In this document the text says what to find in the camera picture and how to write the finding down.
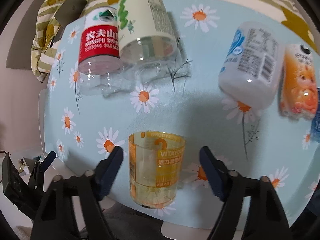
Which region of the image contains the yellow transparent plastic cup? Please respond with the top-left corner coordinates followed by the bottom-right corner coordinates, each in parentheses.
top-left (129, 131), bottom-right (185, 209)

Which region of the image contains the grey bed headboard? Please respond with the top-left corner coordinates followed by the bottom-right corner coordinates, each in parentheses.
top-left (6, 8), bottom-right (37, 70)

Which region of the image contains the blue label bottle cup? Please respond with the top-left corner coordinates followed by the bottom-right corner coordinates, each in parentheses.
top-left (310, 88), bottom-right (320, 142)

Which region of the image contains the red label bottle cup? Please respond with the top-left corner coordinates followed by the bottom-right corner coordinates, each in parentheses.
top-left (78, 6), bottom-right (124, 97)

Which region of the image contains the green label bottle cup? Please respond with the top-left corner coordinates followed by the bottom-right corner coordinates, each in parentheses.
top-left (118, 0), bottom-right (182, 83)

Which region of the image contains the grey open laptop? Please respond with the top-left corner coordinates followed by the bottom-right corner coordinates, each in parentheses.
top-left (55, 0), bottom-right (87, 28)

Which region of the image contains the orange label bottle cup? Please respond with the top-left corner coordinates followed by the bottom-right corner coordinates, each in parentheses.
top-left (280, 44), bottom-right (318, 119)

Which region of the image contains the white label bottle cup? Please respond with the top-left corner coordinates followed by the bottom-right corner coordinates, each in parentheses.
top-left (219, 21), bottom-right (285, 110)

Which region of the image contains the daisy print blue tablecloth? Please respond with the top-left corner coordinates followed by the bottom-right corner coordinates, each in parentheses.
top-left (44, 0), bottom-right (319, 229)

